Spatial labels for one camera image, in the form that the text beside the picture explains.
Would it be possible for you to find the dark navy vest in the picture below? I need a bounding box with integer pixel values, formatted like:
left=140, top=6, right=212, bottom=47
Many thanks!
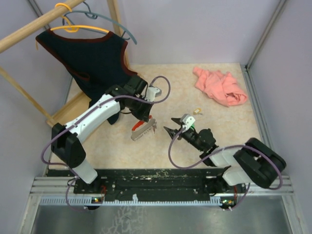
left=35, top=28, right=138, bottom=125

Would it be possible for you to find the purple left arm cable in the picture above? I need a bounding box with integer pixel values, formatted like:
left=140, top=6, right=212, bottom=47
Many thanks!
left=40, top=76, right=171, bottom=212

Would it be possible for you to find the grey-blue clothes hanger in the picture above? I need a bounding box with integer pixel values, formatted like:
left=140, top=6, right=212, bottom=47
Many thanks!
left=62, top=0, right=137, bottom=45

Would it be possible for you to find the wooden clothes rack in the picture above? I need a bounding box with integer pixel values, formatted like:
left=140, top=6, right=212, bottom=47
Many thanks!
left=0, top=0, right=145, bottom=143

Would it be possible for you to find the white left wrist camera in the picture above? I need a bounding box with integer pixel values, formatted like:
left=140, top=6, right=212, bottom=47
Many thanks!
left=145, top=86, right=162, bottom=102

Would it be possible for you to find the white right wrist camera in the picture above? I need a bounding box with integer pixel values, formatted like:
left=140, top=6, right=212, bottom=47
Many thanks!
left=181, top=114, right=195, bottom=131

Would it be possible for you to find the yellow clothes hanger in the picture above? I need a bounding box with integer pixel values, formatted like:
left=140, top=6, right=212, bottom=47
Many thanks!
left=36, top=2, right=110, bottom=50

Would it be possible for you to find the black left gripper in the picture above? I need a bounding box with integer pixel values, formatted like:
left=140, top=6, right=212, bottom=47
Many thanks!
left=130, top=95, right=155, bottom=122

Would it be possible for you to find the pink crumpled cloth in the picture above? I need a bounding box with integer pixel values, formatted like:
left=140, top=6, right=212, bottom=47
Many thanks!
left=193, top=67, right=248, bottom=107

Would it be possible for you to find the aluminium frame rail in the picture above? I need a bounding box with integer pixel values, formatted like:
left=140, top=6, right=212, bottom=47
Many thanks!
left=19, top=170, right=308, bottom=234

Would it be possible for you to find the yellow tag with key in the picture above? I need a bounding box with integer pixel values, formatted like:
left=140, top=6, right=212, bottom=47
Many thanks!
left=193, top=108, right=203, bottom=115

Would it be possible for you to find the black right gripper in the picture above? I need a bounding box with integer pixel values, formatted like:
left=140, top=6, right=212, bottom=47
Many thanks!
left=164, top=118, right=204, bottom=152

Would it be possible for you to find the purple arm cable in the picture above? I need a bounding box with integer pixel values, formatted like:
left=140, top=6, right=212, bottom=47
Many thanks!
left=168, top=126, right=284, bottom=210
left=40, top=76, right=171, bottom=212

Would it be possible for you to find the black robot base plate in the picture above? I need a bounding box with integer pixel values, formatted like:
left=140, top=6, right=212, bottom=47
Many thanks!
left=46, top=165, right=247, bottom=203

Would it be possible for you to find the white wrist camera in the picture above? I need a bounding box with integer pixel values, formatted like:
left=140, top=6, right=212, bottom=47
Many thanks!
left=181, top=114, right=195, bottom=131
left=145, top=86, right=162, bottom=102

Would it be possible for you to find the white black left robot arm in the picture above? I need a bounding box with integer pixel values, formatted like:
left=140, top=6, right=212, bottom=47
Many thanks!
left=51, top=76, right=151, bottom=194

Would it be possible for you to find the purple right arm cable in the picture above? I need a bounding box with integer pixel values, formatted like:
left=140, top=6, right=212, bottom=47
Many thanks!
left=168, top=126, right=284, bottom=210

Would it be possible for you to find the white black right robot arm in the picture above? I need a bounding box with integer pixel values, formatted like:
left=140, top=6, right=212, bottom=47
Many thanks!
left=164, top=114, right=287, bottom=193

